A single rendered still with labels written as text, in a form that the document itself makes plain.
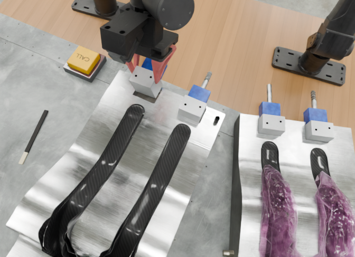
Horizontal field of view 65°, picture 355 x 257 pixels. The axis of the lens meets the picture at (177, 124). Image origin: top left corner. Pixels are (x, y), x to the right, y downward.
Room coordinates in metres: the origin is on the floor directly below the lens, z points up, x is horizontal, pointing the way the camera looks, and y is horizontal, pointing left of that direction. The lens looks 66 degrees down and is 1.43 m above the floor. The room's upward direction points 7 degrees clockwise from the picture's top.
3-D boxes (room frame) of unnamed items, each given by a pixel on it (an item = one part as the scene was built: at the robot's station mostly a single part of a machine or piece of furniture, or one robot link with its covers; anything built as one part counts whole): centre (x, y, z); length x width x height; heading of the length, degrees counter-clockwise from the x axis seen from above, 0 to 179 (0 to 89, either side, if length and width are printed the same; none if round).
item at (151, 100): (0.31, 0.07, 0.87); 0.05 x 0.05 x 0.04; 73
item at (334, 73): (0.51, -0.34, 0.84); 0.20 x 0.07 x 0.08; 79
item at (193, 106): (0.32, -0.04, 0.89); 0.13 x 0.05 x 0.05; 163
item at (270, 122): (0.33, -0.21, 0.86); 0.13 x 0.05 x 0.05; 0
